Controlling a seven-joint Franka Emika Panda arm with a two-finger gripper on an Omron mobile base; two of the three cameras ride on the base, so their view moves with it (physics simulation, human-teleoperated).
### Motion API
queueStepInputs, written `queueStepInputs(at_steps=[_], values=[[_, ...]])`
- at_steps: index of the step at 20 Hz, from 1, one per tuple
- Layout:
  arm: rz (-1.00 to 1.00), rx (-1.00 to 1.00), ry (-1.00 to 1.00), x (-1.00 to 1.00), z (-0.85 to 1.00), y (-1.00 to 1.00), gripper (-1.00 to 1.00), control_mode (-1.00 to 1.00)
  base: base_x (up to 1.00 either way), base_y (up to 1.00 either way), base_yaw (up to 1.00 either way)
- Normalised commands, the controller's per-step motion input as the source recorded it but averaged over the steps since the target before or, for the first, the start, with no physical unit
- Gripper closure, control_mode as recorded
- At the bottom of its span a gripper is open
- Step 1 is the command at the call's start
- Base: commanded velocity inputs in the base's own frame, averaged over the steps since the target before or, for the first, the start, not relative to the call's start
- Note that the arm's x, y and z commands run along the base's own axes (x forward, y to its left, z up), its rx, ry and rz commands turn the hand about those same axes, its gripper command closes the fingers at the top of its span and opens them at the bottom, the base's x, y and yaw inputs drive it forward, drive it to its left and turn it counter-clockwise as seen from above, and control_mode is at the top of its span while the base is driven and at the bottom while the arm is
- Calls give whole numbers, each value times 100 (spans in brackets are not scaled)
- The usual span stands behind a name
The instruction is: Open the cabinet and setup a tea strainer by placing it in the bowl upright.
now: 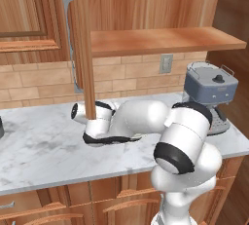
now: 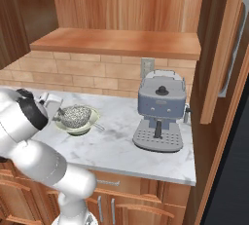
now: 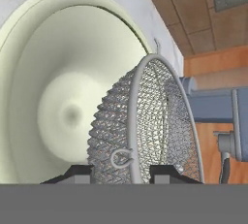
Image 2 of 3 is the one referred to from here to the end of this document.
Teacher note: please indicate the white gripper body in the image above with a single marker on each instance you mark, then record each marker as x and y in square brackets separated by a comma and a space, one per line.
[52, 100]

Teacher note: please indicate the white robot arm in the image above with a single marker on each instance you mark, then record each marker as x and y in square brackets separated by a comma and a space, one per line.
[35, 160]

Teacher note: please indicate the metal mesh tea strainer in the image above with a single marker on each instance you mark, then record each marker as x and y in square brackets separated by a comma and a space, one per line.
[76, 117]

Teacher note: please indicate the pale green bowl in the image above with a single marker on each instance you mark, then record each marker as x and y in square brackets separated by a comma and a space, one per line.
[92, 118]

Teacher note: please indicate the dark wooden cabinet door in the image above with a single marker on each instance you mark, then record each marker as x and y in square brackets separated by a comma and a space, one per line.
[11, 21]

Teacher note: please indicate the wooden base cabinet door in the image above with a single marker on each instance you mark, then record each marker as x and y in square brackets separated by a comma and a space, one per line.
[146, 212]
[19, 199]
[94, 207]

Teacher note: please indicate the wooden drawer front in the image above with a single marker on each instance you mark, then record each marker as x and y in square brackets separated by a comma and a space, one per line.
[129, 183]

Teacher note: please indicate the blue grey coffee machine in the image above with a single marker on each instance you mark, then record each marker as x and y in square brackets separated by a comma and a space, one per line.
[160, 112]

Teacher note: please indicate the black appliance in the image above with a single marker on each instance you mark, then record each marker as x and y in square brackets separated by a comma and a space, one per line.
[231, 170]

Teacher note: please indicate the open wooden wall cabinet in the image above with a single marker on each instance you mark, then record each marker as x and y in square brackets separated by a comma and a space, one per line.
[126, 42]

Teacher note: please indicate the grey wall outlet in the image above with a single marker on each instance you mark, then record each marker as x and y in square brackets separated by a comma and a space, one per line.
[147, 67]

